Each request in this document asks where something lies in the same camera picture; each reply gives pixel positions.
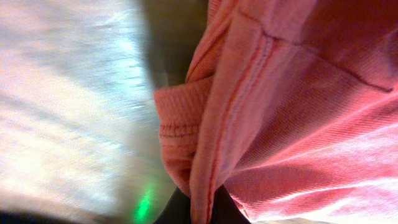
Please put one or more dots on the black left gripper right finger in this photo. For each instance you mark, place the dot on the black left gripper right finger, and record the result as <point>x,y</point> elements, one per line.
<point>225,210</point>

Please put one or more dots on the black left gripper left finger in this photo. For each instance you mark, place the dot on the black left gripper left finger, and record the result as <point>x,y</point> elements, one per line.
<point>177,210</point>

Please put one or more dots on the red soccer t-shirt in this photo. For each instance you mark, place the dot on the red soccer t-shirt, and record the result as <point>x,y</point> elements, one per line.
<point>292,106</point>

